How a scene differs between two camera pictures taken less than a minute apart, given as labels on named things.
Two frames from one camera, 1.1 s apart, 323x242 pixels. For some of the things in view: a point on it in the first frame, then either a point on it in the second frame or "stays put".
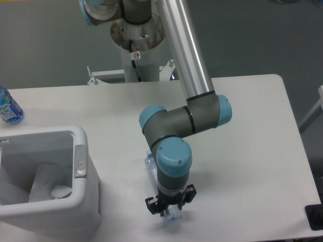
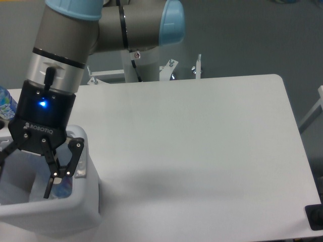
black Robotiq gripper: [154, 204] → [44, 112]
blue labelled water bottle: [10, 112] stays put
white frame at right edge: [318, 110] stays put
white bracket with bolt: [166, 71] stays put
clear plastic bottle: [173, 214] → [63, 189]
